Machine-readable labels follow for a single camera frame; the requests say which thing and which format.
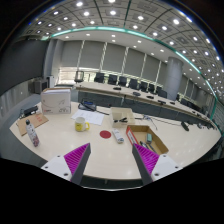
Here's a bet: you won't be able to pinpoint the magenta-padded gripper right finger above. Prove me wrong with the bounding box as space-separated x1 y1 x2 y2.
131 143 184 186

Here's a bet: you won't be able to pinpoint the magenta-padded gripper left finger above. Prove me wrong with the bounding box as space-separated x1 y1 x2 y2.
40 142 92 186

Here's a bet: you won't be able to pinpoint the clear black-capped drink bottle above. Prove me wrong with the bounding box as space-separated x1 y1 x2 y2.
25 118 41 148

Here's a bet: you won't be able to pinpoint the dark marker pen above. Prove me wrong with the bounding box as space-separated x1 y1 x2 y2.
139 140 158 154

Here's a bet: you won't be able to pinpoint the open brown cardboard box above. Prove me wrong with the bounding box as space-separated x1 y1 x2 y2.
125 124 170 156

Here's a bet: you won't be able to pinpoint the yellow mug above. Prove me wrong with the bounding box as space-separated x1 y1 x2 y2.
74 116 91 133

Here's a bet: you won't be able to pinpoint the small white rectangular pack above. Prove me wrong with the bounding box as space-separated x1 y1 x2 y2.
111 128 125 145

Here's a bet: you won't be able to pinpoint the flat round red coaster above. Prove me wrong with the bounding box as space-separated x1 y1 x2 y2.
99 129 113 140

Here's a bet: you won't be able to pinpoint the white printed paper sheet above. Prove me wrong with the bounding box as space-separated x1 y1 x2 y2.
70 109 106 127

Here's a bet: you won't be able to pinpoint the black desktop microphone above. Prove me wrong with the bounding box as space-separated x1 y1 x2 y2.
180 121 191 132

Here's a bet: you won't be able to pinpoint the white compartment organizer box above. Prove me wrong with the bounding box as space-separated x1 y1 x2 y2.
109 106 136 127

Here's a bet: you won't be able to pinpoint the black desk phone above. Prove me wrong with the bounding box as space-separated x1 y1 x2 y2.
77 100 98 112

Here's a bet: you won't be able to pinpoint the brown paper envelope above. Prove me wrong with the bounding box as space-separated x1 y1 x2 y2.
16 112 50 137

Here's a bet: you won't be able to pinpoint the white printed cardboard box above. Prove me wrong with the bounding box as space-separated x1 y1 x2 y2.
40 87 72 116

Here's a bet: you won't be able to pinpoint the black tabletop device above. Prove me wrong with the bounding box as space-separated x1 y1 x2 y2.
22 105 40 118

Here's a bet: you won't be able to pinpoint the long curved conference desk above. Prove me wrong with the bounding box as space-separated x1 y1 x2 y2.
74 81 214 129

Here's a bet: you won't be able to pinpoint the grey old monitor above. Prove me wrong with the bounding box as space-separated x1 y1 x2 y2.
29 78 48 95

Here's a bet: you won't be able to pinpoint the black office chairs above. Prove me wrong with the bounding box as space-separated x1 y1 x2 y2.
93 71 169 99

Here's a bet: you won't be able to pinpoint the ceiling lights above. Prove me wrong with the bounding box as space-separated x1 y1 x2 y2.
26 0 224 88

